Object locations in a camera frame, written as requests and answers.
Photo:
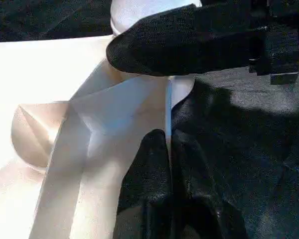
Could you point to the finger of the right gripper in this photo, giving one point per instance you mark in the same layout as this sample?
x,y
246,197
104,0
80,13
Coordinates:
x,y
184,44

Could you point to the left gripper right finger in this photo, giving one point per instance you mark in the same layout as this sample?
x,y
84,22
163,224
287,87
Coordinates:
x,y
199,199

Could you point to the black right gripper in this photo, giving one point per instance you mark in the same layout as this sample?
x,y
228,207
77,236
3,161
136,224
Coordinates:
x,y
281,37

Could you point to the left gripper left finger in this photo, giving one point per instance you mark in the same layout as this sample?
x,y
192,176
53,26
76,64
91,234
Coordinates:
x,y
147,186

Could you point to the white plastic table leg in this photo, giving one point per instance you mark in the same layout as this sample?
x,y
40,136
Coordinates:
x,y
129,15

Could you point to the white plastic table top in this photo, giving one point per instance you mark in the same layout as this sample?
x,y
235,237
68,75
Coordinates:
x,y
52,74

